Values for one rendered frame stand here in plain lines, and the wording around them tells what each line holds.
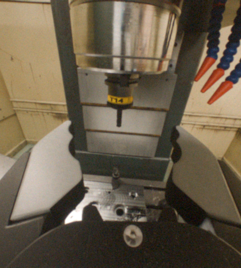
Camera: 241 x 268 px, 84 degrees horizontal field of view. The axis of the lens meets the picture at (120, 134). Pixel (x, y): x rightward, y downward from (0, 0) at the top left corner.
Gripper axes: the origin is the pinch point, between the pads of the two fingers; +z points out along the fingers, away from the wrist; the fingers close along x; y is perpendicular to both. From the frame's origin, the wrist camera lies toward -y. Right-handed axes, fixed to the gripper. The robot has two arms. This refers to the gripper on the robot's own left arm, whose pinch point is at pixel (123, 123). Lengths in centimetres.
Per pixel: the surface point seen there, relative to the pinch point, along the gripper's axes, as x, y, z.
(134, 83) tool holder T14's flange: 2.3, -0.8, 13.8
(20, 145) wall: -94, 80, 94
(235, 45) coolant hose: 15.4, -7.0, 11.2
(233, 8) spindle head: 23.6, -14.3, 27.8
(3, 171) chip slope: -76, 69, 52
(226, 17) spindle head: 26.5, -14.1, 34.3
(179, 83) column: 31, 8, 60
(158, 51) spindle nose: 4.4, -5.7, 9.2
